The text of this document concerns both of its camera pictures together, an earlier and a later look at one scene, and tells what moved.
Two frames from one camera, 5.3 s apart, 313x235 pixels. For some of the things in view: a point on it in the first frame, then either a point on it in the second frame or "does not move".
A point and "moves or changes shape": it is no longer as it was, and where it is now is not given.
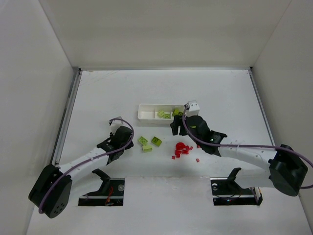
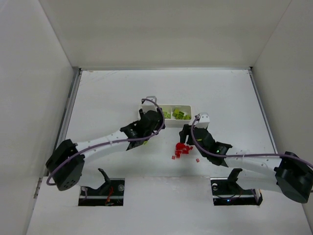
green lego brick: x=175 y=112 does not move
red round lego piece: x=180 y=146 does not move
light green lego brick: x=161 y=113 moves or changes shape
